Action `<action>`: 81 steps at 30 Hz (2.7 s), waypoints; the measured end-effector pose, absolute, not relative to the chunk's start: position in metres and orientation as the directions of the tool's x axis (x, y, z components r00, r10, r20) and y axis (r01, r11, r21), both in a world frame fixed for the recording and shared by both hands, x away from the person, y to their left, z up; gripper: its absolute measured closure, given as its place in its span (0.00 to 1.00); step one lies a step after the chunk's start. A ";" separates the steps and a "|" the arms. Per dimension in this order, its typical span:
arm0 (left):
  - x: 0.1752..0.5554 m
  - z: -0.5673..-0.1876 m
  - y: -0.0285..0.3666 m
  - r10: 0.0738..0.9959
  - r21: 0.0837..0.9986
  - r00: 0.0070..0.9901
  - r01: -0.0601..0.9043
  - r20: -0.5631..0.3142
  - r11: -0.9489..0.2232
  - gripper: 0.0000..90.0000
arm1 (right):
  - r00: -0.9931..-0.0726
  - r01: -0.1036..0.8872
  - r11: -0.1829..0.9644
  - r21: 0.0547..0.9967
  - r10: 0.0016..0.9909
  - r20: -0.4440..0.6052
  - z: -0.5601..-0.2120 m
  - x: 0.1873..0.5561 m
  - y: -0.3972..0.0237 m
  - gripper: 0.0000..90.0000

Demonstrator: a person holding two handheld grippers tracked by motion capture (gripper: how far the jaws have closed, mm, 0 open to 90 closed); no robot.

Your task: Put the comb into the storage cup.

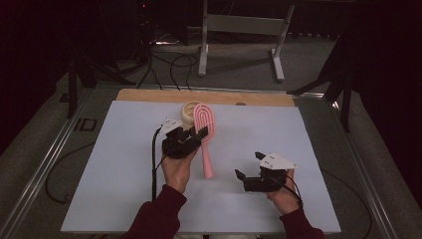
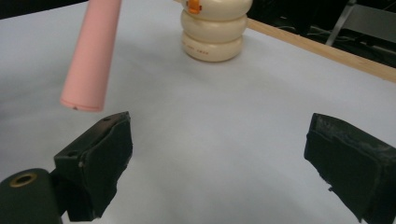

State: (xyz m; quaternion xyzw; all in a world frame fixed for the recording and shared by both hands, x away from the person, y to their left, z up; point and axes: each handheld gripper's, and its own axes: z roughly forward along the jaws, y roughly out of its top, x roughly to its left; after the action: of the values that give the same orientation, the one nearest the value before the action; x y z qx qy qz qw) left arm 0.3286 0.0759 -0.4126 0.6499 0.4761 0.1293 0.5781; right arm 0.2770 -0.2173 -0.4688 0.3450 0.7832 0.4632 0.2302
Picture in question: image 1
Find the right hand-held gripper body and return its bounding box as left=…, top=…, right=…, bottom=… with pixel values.
left=243, top=152, right=299, bottom=193

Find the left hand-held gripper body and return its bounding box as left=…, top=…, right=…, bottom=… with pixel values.
left=158, top=118, right=203, bottom=159

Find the cream ribbed cup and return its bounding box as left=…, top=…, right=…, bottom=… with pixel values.
left=180, top=101, right=201, bottom=131

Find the pink hairbrush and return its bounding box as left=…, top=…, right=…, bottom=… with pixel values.
left=192, top=103, right=217, bottom=179

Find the person's left hand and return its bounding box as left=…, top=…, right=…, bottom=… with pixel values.
left=161, top=147, right=200, bottom=194

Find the person's right hand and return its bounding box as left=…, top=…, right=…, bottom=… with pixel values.
left=265, top=168, right=304, bottom=216

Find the white table mat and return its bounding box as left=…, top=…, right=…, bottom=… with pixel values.
left=60, top=100, right=342, bottom=234

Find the black tripod stand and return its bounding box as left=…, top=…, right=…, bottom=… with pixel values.
left=66, top=56, right=137, bottom=120
left=288, top=33, right=354, bottom=133

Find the grey metal stand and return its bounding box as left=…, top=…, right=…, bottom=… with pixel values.
left=197, top=0, right=296, bottom=83

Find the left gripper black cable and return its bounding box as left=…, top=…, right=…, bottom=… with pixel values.
left=45, top=126, right=167, bottom=205

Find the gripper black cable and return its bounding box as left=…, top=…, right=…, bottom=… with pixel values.
left=45, top=126, right=167, bottom=205
left=270, top=168, right=373, bottom=239

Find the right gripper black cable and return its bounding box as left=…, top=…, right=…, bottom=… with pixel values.
left=270, top=168, right=373, bottom=239

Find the black floor cable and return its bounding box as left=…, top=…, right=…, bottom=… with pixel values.
left=137, top=49, right=164, bottom=91
left=169, top=53, right=199, bottom=92

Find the aluminium rail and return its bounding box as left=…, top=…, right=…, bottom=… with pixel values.
left=0, top=89, right=97, bottom=239
left=331, top=99, right=399, bottom=239

